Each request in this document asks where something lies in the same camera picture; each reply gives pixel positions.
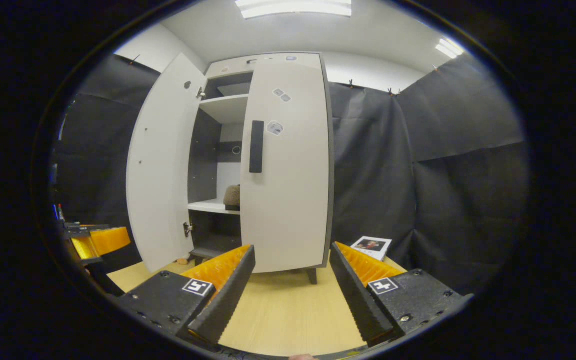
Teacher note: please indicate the brown fuzzy shoe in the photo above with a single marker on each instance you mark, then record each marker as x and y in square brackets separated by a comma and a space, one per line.
[233, 196]

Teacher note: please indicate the white book with photo cover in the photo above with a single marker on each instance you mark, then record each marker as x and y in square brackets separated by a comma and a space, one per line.
[372, 246]

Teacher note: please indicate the white shoe cabinet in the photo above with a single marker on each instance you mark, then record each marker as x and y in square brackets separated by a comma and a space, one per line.
[220, 107]

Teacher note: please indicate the small tan object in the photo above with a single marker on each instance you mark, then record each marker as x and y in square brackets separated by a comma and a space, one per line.
[183, 260]

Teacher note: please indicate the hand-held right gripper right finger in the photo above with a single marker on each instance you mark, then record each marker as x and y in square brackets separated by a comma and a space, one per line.
[360, 300]

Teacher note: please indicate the white shoe cabinet door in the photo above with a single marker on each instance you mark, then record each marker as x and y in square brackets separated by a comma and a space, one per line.
[293, 200]
[160, 165]

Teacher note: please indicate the white cabinet drawer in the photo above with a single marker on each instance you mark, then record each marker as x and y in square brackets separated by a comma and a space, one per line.
[273, 61]

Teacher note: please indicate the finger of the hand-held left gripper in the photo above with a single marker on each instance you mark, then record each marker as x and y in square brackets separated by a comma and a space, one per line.
[85, 227]
[108, 241]

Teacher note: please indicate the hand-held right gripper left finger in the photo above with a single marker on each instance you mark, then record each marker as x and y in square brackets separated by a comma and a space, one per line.
[228, 300]

